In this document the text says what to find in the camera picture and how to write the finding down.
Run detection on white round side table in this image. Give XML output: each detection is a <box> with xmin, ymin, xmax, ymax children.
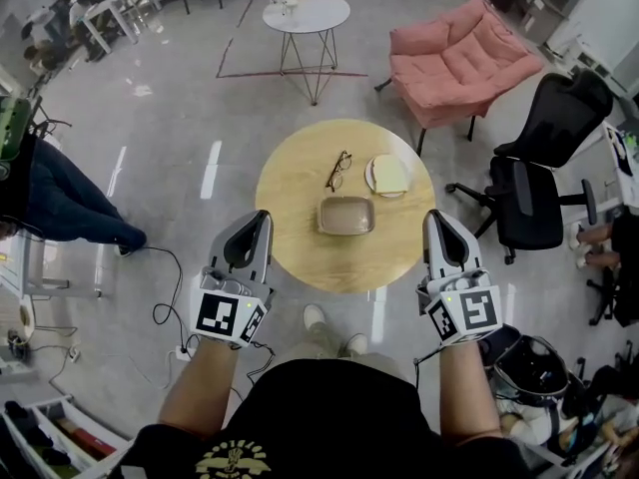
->
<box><xmin>262</xmin><ymin>0</ymin><xmax>351</xmax><ymax>107</ymax></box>

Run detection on white desk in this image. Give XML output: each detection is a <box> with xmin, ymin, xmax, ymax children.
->
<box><xmin>82</xmin><ymin>0</ymin><xmax>161</xmax><ymax>54</ymax></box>
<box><xmin>601</xmin><ymin>120</ymin><xmax>639</xmax><ymax>214</ymax></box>
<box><xmin>0</xmin><ymin>227</ymin><xmax>101</xmax><ymax>301</ymax></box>

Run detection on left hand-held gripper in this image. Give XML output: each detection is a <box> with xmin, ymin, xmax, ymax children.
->
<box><xmin>192</xmin><ymin>210</ymin><xmax>276</xmax><ymax>351</ymax></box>

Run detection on person's beige trousers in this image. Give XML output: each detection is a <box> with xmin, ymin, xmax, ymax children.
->
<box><xmin>294</xmin><ymin>316</ymin><xmax>400</xmax><ymax>383</ymax></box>

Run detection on black eyeglasses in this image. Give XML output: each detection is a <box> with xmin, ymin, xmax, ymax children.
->
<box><xmin>324</xmin><ymin>150</ymin><xmax>353</xmax><ymax>194</ymax></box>

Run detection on white storage rack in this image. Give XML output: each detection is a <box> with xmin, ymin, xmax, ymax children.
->
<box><xmin>0</xmin><ymin>396</ymin><xmax>131</xmax><ymax>479</ymax></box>

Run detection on pink armchair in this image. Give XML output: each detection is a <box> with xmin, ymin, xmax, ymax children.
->
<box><xmin>374</xmin><ymin>0</ymin><xmax>544</xmax><ymax>157</ymax></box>

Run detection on person's right forearm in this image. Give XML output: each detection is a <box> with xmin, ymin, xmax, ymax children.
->
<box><xmin>437</xmin><ymin>339</ymin><xmax>503</xmax><ymax>443</ymax></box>

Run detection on black floor cable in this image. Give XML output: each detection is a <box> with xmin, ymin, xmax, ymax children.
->
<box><xmin>152</xmin><ymin>245</ymin><xmax>186</xmax><ymax>326</ymax></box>

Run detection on round wooden table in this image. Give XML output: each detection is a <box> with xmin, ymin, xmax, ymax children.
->
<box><xmin>255</xmin><ymin>119</ymin><xmax>436</xmax><ymax>294</ymax></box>

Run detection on person's white shoe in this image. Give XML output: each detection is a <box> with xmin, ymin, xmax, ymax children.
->
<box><xmin>343</xmin><ymin>332</ymin><xmax>369</xmax><ymax>356</ymax></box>
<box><xmin>303</xmin><ymin>303</ymin><xmax>328</xmax><ymax>331</ymax></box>

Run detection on person's black printed t-shirt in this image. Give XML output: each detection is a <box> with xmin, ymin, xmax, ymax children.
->
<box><xmin>109</xmin><ymin>359</ymin><xmax>530</xmax><ymax>479</ymax></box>

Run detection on person's left forearm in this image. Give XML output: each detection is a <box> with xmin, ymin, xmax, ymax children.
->
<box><xmin>159</xmin><ymin>339</ymin><xmax>246</xmax><ymax>441</ymax></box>

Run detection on white plate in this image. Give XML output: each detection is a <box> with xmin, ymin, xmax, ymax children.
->
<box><xmin>363</xmin><ymin>156</ymin><xmax>411</xmax><ymax>199</ymax></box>

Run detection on black mesh office chair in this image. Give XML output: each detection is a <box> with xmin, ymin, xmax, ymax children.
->
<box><xmin>445</xmin><ymin>70</ymin><xmax>615</xmax><ymax>266</ymax></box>

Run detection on beige rectangular tray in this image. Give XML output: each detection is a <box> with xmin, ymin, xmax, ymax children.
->
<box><xmin>317</xmin><ymin>196</ymin><xmax>376</xmax><ymax>238</ymax></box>

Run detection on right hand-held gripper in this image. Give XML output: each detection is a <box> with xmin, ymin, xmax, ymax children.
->
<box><xmin>416</xmin><ymin>209</ymin><xmax>505</xmax><ymax>348</ymax></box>

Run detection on person's left white shoe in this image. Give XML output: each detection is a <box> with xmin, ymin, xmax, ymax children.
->
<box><xmin>303</xmin><ymin>303</ymin><xmax>328</xmax><ymax>331</ymax></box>

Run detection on white bread slice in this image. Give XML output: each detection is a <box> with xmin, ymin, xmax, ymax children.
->
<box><xmin>369</xmin><ymin>153</ymin><xmax>411</xmax><ymax>195</ymax></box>

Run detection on person's right white shoe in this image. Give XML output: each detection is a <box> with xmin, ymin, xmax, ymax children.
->
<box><xmin>343</xmin><ymin>332</ymin><xmax>369</xmax><ymax>356</ymax></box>

